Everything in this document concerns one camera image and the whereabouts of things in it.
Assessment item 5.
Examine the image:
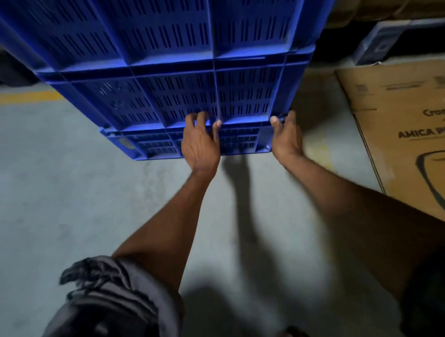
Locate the person's right hand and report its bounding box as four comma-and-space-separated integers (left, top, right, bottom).
270, 110, 306, 167

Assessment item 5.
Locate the person's left forearm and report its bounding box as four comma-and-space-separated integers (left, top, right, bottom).
108, 166, 224, 295

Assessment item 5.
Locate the person's right forearm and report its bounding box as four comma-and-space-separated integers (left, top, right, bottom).
282, 148, 445, 307

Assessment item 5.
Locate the flat orange cardboard sheet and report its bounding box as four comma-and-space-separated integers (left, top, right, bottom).
334, 58, 445, 233

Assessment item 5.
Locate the person's left hand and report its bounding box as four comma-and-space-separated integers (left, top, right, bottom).
179, 111, 224, 174

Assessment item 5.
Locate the row of washing machine boxes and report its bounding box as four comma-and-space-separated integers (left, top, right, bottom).
325, 0, 445, 29

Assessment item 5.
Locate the dark pallet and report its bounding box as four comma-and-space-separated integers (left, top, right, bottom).
0, 34, 42, 88

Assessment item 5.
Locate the person's grey patterned shirt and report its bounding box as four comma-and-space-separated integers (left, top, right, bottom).
23, 243, 445, 337

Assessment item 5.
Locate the blue crate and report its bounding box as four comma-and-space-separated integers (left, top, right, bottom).
99, 115, 292, 163
0, 0, 344, 73
35, 53, 319, 136

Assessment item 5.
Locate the blue plastic pallet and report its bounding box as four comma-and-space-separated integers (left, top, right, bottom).
350, 17, 445, 67

